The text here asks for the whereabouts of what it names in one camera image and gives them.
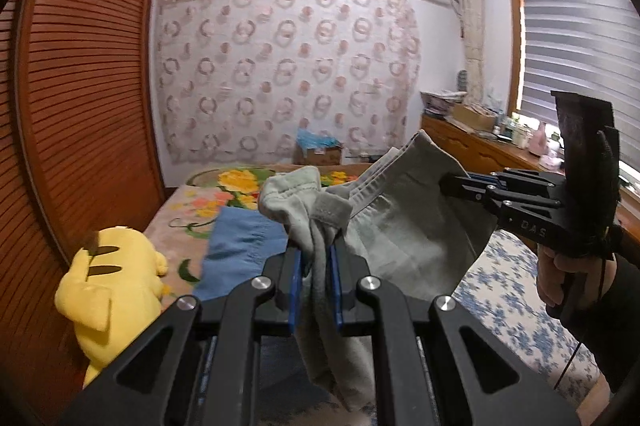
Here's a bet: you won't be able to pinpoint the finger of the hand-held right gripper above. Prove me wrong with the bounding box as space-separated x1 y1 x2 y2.
467 169 567 195
439 175 562 219

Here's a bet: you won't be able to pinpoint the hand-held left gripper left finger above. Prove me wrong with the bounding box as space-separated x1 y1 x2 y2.
60 246 303 426

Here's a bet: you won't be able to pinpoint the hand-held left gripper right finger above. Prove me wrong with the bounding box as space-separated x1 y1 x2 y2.
327 238 581 426

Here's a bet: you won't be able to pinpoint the grey-green pants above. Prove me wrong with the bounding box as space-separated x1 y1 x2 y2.
258 129 496 412

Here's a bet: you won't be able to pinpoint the person's right forearm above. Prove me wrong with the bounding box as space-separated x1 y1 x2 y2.
547 226 640 394

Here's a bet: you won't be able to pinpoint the person's right hand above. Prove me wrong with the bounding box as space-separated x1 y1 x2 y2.
536 246 574 320

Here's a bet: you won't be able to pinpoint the pink bottle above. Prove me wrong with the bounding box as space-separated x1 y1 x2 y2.
527 121 549 157

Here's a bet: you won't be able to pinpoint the wooden cabinet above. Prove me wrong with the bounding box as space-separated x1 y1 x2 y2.
420 113 640 251

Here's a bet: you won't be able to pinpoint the white bottle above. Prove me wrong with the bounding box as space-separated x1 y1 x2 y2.
510 118 531 147

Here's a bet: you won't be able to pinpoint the blue denim garment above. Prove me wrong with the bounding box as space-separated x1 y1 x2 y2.
192 208 291 301

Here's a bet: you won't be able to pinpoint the open cardboard box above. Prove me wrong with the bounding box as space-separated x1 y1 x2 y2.
452 103 498 131

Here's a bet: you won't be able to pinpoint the stack of magazines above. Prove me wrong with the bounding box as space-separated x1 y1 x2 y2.
421 90 468 117

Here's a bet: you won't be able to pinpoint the flower-print blanket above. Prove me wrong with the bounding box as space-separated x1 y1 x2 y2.
145 163 381 297

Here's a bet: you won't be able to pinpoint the cardboard box with blue wrap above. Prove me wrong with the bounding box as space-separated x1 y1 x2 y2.
297 128 343 167

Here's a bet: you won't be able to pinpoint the striped window blind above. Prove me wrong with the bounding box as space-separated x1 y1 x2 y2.
515 0 640 187

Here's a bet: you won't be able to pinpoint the yellow plush toy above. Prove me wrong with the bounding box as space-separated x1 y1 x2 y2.
54 226 171 389

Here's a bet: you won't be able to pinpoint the wooden louvre door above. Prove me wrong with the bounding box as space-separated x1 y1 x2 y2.
0 0 168 407

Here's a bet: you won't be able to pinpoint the ring-patterned curtain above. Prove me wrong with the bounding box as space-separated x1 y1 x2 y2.
152 0 421 167

